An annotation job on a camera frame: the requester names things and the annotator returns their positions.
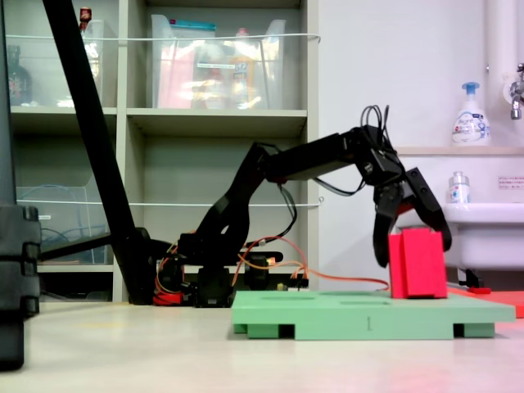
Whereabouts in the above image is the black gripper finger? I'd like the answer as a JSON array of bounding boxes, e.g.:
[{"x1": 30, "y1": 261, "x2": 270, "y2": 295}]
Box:
[
  {"x1": 404, "y1": 166, "x2": 453, "y2": 252},
  {"x1": 372, "y1": 183, "x2": 406, "y2": 269}
]

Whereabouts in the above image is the red cross columnar block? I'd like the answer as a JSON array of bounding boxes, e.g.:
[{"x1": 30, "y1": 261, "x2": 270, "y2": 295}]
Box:
[{"x1": 387, "y1": 228, "x2": 449, "y2": 300}]

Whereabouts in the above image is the small clear sanitizer bottle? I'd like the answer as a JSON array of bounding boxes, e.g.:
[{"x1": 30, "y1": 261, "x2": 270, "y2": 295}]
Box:
[{"x1": 446, "y1": 170, "x2": 472, "y2": 205}]

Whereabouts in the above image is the white ceramic sink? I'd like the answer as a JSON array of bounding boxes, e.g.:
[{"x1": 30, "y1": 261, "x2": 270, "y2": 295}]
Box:
[{"x1": 395, "y1": 202, "x2": 524, "y2": 272}]

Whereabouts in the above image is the white soap pump bottle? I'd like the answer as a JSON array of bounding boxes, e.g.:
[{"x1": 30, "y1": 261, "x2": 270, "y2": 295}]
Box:
[{"x1": 451, "y1": 81, "x2": 492, "y2": 147}]

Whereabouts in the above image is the circuit board with green terminal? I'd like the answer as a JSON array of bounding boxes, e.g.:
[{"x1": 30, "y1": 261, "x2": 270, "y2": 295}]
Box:
[{"x1": 274, "y1": 272, "x2": 310, "y2": 293}]

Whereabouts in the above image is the green shape sorter board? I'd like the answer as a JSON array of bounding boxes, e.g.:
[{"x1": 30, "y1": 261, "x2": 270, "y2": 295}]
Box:
[{"x1": 231, "y1": 289, "x2": 517, "y2": 341}]

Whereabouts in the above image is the metal faucet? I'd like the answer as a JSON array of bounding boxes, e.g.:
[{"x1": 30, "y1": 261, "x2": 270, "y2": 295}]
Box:
[{"x1": 501, "y1": 63, "x2": 524, "y2": 120}]

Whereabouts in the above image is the orange detergent bottle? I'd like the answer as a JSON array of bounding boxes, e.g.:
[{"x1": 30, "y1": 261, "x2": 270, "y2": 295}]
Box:
[{"x1": 228, "y1": 27, "x2": 257, "y2": 110}]

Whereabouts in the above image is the beige shelf unit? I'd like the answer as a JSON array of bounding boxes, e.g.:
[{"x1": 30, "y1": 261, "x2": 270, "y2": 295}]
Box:
[{"x1": 0, "y1": 0, "x2": 320, "y2": 304}]

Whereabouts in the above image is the large clear plastic bin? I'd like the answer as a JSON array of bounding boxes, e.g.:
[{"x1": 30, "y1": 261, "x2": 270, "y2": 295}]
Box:
[{"x1": 150, "y1": 14, "x2": 287, "y2": 111}]

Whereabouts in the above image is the pouch with blue top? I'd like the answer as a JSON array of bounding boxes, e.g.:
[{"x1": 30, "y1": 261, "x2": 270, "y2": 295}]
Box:
[{"x1": 169, "y1": 19, "x2": 217, "y2": 38}]

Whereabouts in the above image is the black tripod leg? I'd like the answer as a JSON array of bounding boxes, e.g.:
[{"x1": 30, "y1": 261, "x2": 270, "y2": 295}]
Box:
[{"x1": 43, "y1": 0, "x2": 156, "y2": 306}]

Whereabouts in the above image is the thin black tripod strut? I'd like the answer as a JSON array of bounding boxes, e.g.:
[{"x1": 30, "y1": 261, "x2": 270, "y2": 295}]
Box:
[{"x1": 38, "y1": 232, "x2": 112, "y2": 264}]

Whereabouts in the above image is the dark glass bottle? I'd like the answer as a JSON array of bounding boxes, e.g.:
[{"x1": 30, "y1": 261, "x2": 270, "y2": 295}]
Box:
[{"x1": 6, "y1": 44, "x2": 34, "y2": 107}]

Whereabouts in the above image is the dark grey pole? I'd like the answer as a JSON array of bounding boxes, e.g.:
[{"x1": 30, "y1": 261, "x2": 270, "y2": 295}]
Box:
[{"x1": 0, "y1": 0, "x2": 18, "y2": 206}]

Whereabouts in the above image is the black servo cable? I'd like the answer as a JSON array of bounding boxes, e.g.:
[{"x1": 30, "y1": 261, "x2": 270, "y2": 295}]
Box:
[
  {"x1": 359, "y1": 104, "x2": 391, "y2": 142},
  {"x1": 313, "y1": 174, "x2": 367, "y2": 198}
]

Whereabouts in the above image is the thin orange wire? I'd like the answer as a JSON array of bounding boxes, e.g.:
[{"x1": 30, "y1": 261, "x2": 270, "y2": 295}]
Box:
[{"x1": 231, "y1": 235, "x2": 391, "y2": 292}]

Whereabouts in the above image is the red text wall sign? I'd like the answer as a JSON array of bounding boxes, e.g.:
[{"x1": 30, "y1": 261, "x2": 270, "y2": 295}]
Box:
[{"x1": 497, "y1": 175, "x2": 524, "y2": 191}]

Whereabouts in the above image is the black cable with white tag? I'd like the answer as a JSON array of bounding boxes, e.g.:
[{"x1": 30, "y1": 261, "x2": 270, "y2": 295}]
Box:
[{"x1": 241, "y1": 183, "x2": 299, "y2": 251}]

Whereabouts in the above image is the clear bin with blue cables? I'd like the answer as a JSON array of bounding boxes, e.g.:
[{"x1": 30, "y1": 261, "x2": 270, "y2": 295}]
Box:
[{"x1": 16, "y1": 185, "x2": 111, "y2": 265}]

